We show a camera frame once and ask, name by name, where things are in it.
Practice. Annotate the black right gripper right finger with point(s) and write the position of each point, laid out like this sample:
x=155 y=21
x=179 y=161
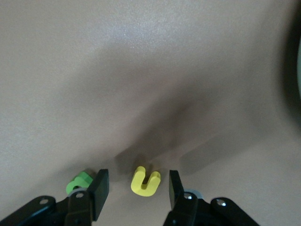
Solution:
x=176 y=193

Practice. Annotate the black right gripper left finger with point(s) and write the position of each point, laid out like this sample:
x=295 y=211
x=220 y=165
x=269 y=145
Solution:
x=98 y=193

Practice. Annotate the green letter b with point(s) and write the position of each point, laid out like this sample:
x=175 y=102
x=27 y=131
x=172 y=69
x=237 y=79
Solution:
x=82 y=179

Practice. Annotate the yellow letter n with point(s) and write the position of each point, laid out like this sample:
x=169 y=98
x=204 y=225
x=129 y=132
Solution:
x=137 y=183

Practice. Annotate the green plate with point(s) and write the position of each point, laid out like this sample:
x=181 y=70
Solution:
x=300 y=70

